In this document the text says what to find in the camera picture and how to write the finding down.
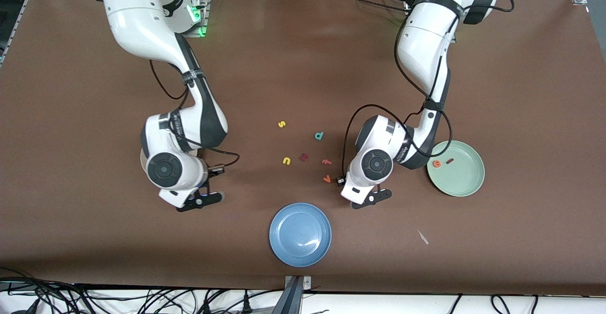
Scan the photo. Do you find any blue plate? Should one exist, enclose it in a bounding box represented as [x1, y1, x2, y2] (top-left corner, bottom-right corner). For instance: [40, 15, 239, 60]
[269, 203, 332, 268]

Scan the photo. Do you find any beige plate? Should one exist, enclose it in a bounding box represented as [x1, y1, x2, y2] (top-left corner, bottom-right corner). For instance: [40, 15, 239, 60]
[140, 146, 200, 175]

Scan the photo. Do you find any green plate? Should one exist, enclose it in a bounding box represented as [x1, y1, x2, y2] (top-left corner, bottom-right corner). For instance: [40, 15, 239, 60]
[427, 140, 486, 197]

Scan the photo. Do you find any brown table cover sheet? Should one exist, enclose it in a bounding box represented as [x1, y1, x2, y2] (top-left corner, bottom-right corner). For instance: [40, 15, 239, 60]
[0, 0, 606, 296]

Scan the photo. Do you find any metal mounting bracket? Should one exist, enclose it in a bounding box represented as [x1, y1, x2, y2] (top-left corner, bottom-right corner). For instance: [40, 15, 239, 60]
[284, 275, 313, 290]

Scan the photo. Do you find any grey camera mount pole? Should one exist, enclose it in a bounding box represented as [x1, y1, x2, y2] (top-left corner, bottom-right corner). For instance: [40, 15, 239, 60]
[272, 276, 303, 314]

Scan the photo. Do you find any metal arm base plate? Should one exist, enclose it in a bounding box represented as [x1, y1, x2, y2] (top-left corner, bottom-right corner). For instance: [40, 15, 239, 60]
[187, 0, 212, 38]

